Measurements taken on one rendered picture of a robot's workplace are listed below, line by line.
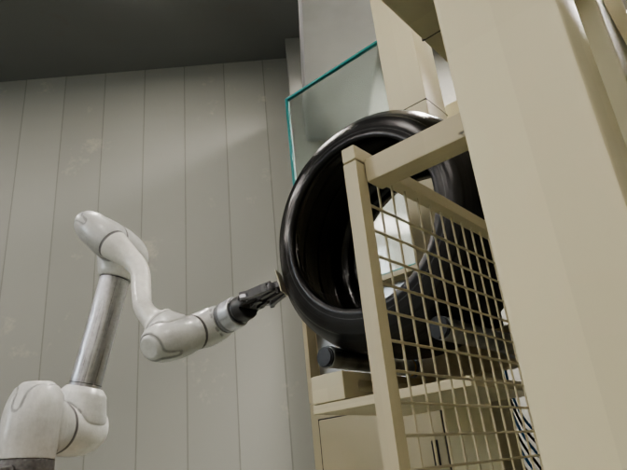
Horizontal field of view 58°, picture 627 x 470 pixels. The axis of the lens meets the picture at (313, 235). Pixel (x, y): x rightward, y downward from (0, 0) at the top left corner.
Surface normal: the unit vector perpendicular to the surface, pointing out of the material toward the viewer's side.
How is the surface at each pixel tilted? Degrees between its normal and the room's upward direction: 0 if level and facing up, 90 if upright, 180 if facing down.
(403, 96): 90
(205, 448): 90
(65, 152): 90
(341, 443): 90
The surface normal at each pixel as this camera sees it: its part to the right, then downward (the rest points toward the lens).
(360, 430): -0.66, -0.23
